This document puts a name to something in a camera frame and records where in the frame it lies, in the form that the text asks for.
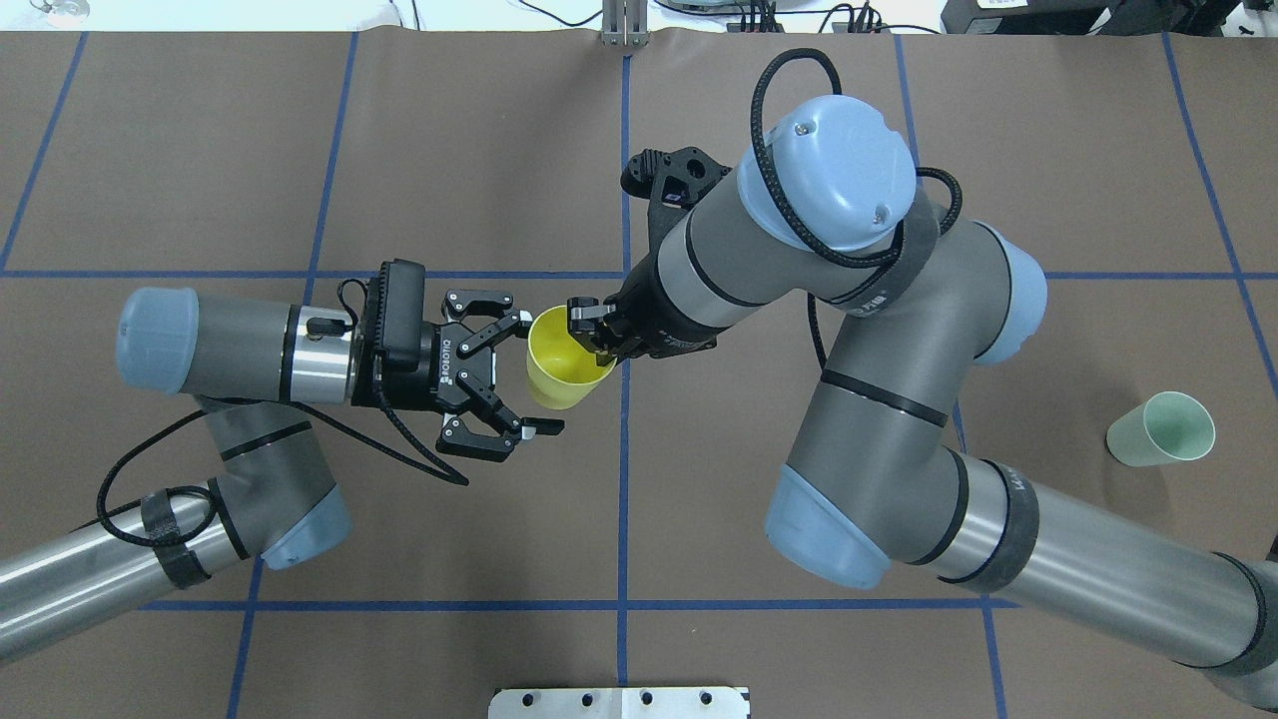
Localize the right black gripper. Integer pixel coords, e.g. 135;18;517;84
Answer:
566;255;718;361

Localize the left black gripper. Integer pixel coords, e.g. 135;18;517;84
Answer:
380;290;565;461

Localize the yellow plastic cup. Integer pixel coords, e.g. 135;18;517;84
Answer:
527;305;616;410

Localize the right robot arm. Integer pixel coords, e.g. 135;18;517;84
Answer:
569;95;1275;711

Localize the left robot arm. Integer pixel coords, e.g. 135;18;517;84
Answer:
3;280;564;665

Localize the light green plastic cup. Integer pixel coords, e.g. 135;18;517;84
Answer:
1105;391;1217;467

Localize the brown paper table cover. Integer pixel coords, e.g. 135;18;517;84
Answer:
3;27;1275;718

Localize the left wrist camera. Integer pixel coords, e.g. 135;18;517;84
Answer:
366;259;426;372

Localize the aluminium frame post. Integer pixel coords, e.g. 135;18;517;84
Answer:
599;0;651;47

